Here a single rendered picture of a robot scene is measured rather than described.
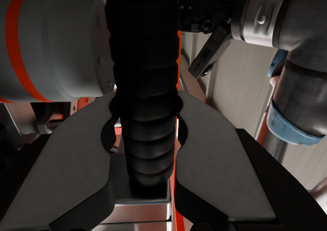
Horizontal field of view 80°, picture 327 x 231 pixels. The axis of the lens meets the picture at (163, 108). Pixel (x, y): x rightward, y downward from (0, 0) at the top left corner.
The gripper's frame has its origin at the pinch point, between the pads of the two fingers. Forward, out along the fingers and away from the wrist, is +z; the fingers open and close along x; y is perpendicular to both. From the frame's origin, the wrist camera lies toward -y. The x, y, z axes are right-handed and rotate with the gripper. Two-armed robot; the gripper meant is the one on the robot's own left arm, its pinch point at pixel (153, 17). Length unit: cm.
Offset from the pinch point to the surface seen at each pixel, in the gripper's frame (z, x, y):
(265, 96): 87, -495, -244
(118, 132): 253, -137, -251
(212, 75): 429, -822, -376
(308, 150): -46, -412, -292
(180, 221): 47, -89, -257
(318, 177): -81, -380, -322
